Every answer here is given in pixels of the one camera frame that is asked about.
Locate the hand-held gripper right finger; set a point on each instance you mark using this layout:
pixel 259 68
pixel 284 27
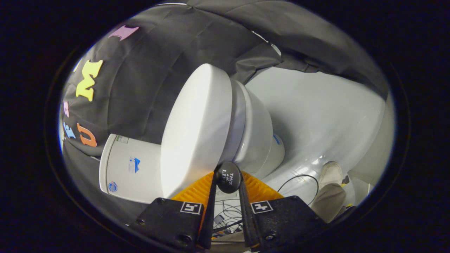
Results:
pixel 244 218

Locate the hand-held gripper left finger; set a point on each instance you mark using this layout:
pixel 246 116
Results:
pixel 211 211

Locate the black round lid lift tab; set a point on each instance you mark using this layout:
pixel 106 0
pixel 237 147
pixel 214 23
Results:
pixel 228 177

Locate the white toilet lid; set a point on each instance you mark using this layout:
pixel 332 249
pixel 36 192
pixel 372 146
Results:
pixel 197 123

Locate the white toilet bowl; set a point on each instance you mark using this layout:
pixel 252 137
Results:
pixel 256 130

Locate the white toilet seat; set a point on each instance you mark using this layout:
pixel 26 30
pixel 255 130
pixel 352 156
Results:
pixel 237 123

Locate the person's beige trouser leg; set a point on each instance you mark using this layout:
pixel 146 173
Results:
pixel 328 203

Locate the person's beige shoe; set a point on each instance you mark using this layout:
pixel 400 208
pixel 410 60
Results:
pixel 331 173

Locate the black backdrop cloth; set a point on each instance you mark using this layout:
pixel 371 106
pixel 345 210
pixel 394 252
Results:
pixel 147 77

